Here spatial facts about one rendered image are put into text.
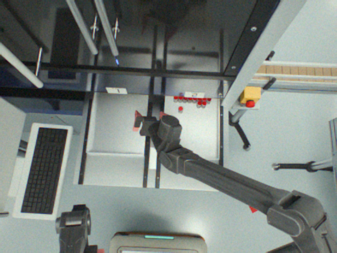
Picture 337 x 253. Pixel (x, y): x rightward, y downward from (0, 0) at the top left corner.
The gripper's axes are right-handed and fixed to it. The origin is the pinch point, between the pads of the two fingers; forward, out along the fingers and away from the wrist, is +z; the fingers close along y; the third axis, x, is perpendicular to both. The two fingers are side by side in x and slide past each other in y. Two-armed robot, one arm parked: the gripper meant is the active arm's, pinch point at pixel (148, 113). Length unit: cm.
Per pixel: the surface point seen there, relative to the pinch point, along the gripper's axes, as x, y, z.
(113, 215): 121, -14, 42
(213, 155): 21.2, -37.0, -1.3
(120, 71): -8.4, 9.5, 14.1
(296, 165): 55, -135, 21
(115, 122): 23.6, 3.8, 25.3
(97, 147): 33.0, 11.9, 18.4
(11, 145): 43, 47, 31
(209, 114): 9.3, -37.5, 14.6
